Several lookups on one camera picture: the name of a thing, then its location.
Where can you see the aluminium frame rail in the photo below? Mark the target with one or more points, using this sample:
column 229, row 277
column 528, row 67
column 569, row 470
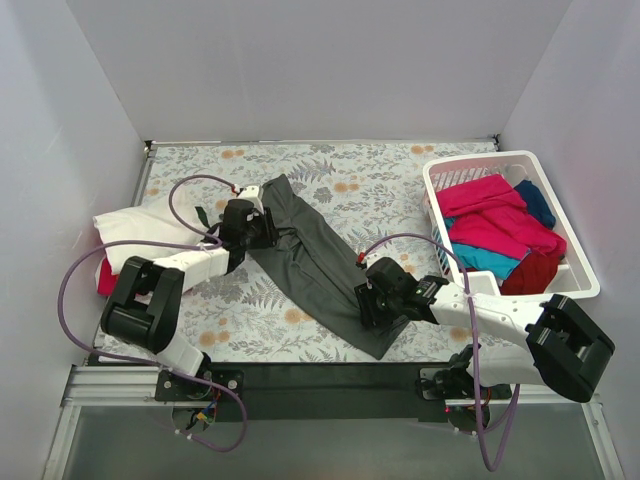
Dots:
column 109, row 385

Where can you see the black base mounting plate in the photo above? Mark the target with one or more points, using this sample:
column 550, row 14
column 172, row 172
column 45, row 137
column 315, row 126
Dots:
column 323, row 391

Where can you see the pink t shirt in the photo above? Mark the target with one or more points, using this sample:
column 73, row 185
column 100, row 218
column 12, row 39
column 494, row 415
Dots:
column 488, row 213

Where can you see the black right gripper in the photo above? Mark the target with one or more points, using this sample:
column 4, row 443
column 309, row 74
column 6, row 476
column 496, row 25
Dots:
column 368, row 306

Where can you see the folded magenta t shirt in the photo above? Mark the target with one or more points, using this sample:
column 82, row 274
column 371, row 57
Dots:
column 106, row 280

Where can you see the grey t shirt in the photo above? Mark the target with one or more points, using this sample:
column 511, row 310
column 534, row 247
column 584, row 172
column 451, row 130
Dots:
column 316, row 269

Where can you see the folded white t shirt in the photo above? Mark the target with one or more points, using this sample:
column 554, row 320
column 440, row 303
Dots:
column 152, row 221

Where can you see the floral patterned table mat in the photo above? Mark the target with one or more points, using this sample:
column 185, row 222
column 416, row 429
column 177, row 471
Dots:
column 371, row 194

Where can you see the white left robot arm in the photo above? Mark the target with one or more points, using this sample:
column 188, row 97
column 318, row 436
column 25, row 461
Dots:
column 143, row 309

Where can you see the navy blue t shirt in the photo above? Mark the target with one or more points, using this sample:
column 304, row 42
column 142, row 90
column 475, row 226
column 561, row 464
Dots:
column 536, row 204

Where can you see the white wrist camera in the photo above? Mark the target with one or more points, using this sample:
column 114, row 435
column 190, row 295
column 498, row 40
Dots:
column 365, row 261
column 252, row 193

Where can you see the white plastic laundry basket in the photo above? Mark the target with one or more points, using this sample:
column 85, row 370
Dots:
column 574, row 278

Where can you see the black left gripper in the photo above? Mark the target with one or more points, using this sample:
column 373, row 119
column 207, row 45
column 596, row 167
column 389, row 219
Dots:
column 267, row 227

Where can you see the folded dark green t shirt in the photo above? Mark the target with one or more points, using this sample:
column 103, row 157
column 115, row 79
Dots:
column 203, row 217

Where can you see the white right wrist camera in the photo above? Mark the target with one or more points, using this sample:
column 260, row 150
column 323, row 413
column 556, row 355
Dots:
column 365, row 261

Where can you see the dark red t shirt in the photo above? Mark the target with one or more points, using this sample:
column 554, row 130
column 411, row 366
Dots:
column 532, row 276

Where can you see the teal t shirt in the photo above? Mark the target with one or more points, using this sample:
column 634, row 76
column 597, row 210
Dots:
column 480, row 257

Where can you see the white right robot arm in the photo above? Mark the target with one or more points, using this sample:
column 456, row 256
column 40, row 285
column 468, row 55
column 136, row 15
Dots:
column 553, row 342

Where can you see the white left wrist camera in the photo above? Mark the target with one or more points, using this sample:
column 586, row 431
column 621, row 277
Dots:
column 252, row 193

